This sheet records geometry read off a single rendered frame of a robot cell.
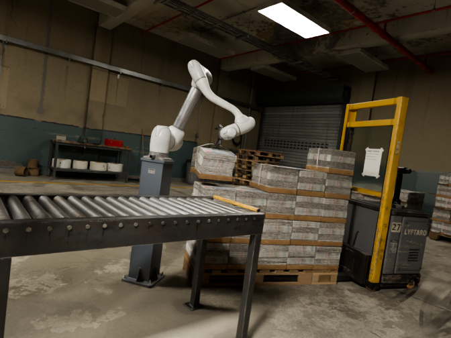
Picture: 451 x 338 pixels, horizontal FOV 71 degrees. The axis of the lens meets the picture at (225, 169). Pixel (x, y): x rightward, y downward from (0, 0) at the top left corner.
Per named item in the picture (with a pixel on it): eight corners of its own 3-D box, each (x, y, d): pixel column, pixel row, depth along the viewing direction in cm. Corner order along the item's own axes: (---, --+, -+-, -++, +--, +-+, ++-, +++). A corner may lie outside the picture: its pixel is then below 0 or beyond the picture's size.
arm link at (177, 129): (154, 145, 268) (166, 146, 289) (170, 154, 264) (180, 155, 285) (194, 62, 257) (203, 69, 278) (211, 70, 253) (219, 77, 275)
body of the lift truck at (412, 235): (333, 263, 369) (343, 196, 365) (370, 264, 387) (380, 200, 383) (379, 290, 304) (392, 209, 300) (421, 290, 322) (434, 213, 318)
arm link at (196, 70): (205, 74, 242) (211, 78, 255) (195, 53, 244) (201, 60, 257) (191, 83, 245) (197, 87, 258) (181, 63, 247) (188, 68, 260)
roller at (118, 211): (101, 204, 174) (102, 195, 174) (136, 227, 138) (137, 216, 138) (91, 204, 171) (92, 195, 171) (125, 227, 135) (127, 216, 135)
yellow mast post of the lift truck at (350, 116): (323, 255, 367) (345, 104, 357) (329, 255, 370) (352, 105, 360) (327, 257, 358) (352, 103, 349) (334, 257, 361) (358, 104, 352)
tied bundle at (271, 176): (249, 186, 308) (252, 163, 306) (275, 188, 318) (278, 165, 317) (267, 192, 272) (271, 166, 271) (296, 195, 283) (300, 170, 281)
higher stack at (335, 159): (289, 268, 332) (307, 147, 325) (313, 269, 342) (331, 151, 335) (311, 284, 296) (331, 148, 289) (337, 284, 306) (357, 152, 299)
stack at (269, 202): (181, 268, 294) (192, 180, 289) (290, 268, 332) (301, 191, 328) (190, 287, 257) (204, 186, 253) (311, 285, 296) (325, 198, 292)
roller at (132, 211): (112, 204, 178) (113, 196, 178) (149, 226, 142) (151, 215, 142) (103, 204, 175) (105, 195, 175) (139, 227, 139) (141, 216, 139)
